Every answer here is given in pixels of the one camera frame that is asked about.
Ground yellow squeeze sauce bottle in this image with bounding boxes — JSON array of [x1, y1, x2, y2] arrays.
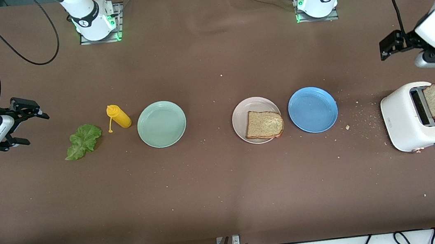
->
[[105, 102, 133, 134]]

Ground white two-slot toaster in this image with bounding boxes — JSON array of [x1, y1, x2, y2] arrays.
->
[[378, 79, 435, 156]]

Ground blue round plate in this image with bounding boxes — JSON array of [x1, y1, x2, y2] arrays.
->
[[285, 84, 341, 136]]

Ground green lettuce leaf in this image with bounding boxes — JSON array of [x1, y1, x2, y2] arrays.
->
[[61, 122, 105, 162]]

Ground mint green round plate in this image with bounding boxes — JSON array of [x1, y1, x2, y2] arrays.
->
[[134, 98, 189, 151]]

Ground small metal table bracket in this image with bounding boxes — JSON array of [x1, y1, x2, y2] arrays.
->
[[215, 234, 240, 244]]

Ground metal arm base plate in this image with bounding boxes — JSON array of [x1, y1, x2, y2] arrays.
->
[[293, 0, 340, 25], [76, 1, 125, 46]]

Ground beige round plate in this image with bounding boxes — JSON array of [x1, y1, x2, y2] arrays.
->
[[229, 94, 285, 147]]

